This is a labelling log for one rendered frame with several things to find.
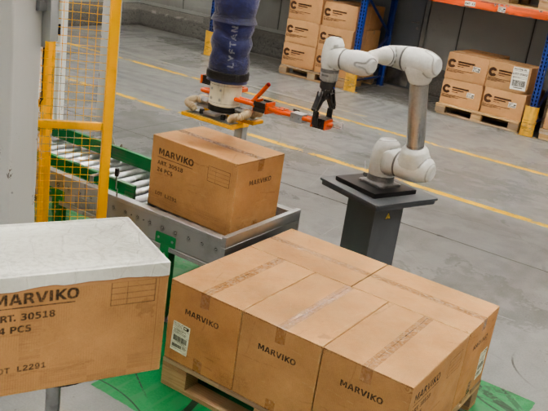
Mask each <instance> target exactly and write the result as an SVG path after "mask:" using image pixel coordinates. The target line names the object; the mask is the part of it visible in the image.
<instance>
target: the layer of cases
mask: <svg viewBox="0 0 548 411"><path fill-rule="evenodd" d="M498 311H499V306H498V305H495V304H493V303H489V302H487V301H484V300H482V299H480V298H476V297H474V296H471V295H469V294H465V293H463V292H460V291H458V290H455V289H452V288H449V287H447V286H445V285H441V284H439V283H436V282H434V281H430V280H428V279H426V278H423V277H420V276H417V275H414V274H413V273H410V272H407V271H404V270H401V269H399V268H397V267H393V266H391V265H387V264H385V263H382V262H379V261H378V260H375V259H372V258H369V257H366V256H364V255H362V254H358V253H356V252H353V251H351V250H347V249H345V248H343V247H340V246H338V245H334V244H331V243H329V242H327V241H323V240H321V239H318V238H316V237H313V236H310V235H307V234H305V233H303V232H299V231H297V230H294V229H292V228H291V229H290V230H288V231H285V232H282V233H280V234H278V235H275V236H272V237H270V238H268V239H266V240H264V241H260V242H259V243H256V244H254V245H251V246H249V247H246V248H244V249H243V250H239V251H237V252H235V253H233V254H230V255H227V256H225V257H223V258H221V259H217V260H215V261H214V262H211V263H207V264H206V265H204V266H201V267H199V268H196V269H194V270H191V271H190V272H186V273H184V274H182V275H180V276H177V277H175V278H173V279H172V284H171V292H170V307H169V315H168V323H167V331H166V346H165V354H164V356H166V357H168V358H170V359H172V360H174V361H175V362H177V363H179V364H181V365H183V366H185V367H187V368H189V369H191V370H192V371H194V372H196V373H198V374H200V375H202V376H204V377H206V378H208V379H209V380H211V381H213V382H216V383H218V384H219V385H221V386H223V387H226V388H227V389H228V390H230V391H231V390H232V391H233V392H235V393H237V394H238V395H240V396H243V397H244V398H246V399H247V400H250V401H252V402H254V403H256V404H258V405H260V406H262V407H263V408H265V409H267V410H269V411H452V410H453V409H454V407H455V406H456V405H457V404H458V403H459V402H460V401H461V400H462V398H463V397H464V396H465V395H466V394H467V393H468V392H469V390H470V389H471V388H472V387H473V386H474V385H475V384H476V383H477V382H478V381H479V380H480V379H481V376H482V373H483V369H484V364H485V361H486V357H487V354H488V349H489V345H490V342H491V338H492V335H493V330H494V326H495V323H496V319H497V314H498Z"/></svg>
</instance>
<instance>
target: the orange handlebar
mask: <svg viewBox="0 0 548 411"><path fill-rule="evenodd" d="M201 91H202V92H205V93H207V94H209V93H210V88H209V87H202V88H201ZM247 91H248V87H245V86H243V87H242V92H247ZM240 98H241V99H240ZM240 98H237V97H235V98H234V101H236V102H239V103H242V104H247V105H250V106H253V102H251V99H247V98H244V97H240ZM246 99H247V100H246ZM267 110H268V111H270V112H274V113H275V114H277V115H281V116H287V117H290V113H291V112H293V111H290V110H289V109H288V108H283V107H276V106H272V107H268V108H267ZM311 118H312V117H311V116H308V115H307V116H306V117H302V121H305V122H310V123H311ZM333 126H334V124H333V123H332V122H331V123H328V124H327V127H333Z"/></svg>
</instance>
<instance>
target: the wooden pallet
mask: <svg viewBox="0 0 548 411"><path fill-rule="evenodd" d="M162 364H163V365H162V371H161V383H163V384H165V385H167V386H168V387H170V388H172V389H174V390H176V391H178V392H179V393H181V394H183V395H185V396H187V397H188V398H190V399H192V400H195V401H196V402H197V403H199V404H202V405H204V406H205V407H206V408H208V409H211V410H213V411H250V410H248V409H246V408H244V407H242V406H240V405H239V404H237V403H235V402H233V401H231V400H229V399H227V398H226V397H224V396H221V395H220V394H218V393H216V392H214V391H212V390H211V389H209V388H207V387H204V386H202V385H201V384H200V383H198V378H199V379H200V380H202V381H204V382H206V383H208V384H210V385H211V386H213V387H216V388H218V389H219V390H220V391H223V392H225V393H227V394H229V395H230V396H233V397H234V398H236V399H238V400H240V401H242V402H244V403H246V404H248V405H249V406H251V407H253V408H254V411H269V410H267V409H265V408H263V407H262V406H260V405H258V404H256V403H254V402H252V401H250V400H247V399H246V398H244V397H243V396H240V395H238V394H237V393H235V392H233V391H232V390H231V391H230V390H228V389H227V388H226V387H223V386H221V385H219V384H218V383H216V382H213V381H211V380H209V379H208V378H206V377H204V376H202V375H200V374H198V373H196V372H194V371H192V370H191V369H189V368H187V367H185V366H183V365H181V364H179V363H177V362H175V361H174V360H172V359H170V358H168V357H166V356H163V362H162ZM480 382H481V379H480V380H479V381H478V382H477V383H476V384H475V385H474V386H473V387H472V388H471V389H470V390H469V392H468V393H467V394H466V395H465V396H464V397H463V398H462V400H461V401H460V402H459V403H458V404H457V405H456V406H455V407H454V409H453V410H452V411H458V410H459V409H460V408H462V409H465V410H466V411H468V410H469V409H470V408H471V407H472V406H473V404H474V403H475V400H476V396H477V394H478V390H479V387H480Z"/></svg>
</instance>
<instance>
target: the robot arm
mask: <svg viewBox="0 0 548 411"><path fill-rule="evenodd" d="M344 47H345V44H344V41H343V39H342V38H339V37H328V38H326V40H325V44H324V46H323V49H322V53H321V59H320V62H321V69H320V79H321V80H320V88H321V91H317V95H316V98H315V101H314V103H313V105H312V111H313V115H312V125H313V126H317V122H318V117H319V112H318V111H319V109H320V107H321V105H322V104H323V102H324V101H326V100H327V103H328V105H329V107H328V108H327V113H326V116H327V117H331V118H332V115H333V110H334V109H335V108H336V100H335V84H336V81H337V80H338V73H339V70H343V71H345V72H347V73H352V74H355V75H359V76H369V75H371V74H373V73H374V72H375V70H376V68H377V65H378V64H381V65H386V66H391V67H392V68H395V69H399V70H402V71H405V73H406V76H407V79H408V81H409V107H408V121H407V135H406V145H404V146H403V147H402V148H400V143H399V141H397V140H396V139H394V138H390V137H382V138H380V139H379V140H378V141H377V142H376V144H375V145H374V147H373V150H372V153H371V157H370V161H369V172H364V173H363V176H364V177H361V178H359V181H362V182H365V183H367V184H370V185H372V186H374V187H376V188H378V189H385V188H399V187H400V183H397V182H395V181H394V178H395V176H396V177H398V178H400V179H403V180H406V181H409V182H412V183H425V182H429V181H431V180H432V179H433V178H434V176H435V172H436V167H435V163H434V161H433V160H432V159H431V156H430V153H429V150H428V148H427V147H426V145H425V144H424V143H425V132H426V111H427V101H428V89H429V84H430V83H431V81H432V78H433V77H436V76H437V75H438V74H439V73H440V71H441V69H442V60H441V58H440V57H439V56H438V55H437V54H436V53H434V52H432V51H429V50H426V49H423V48H419V47H415V46H383V47H380V48H378V49H375V50H371V51H369V52H366V51H359V50H348V49H346V48H344Z"/></svg>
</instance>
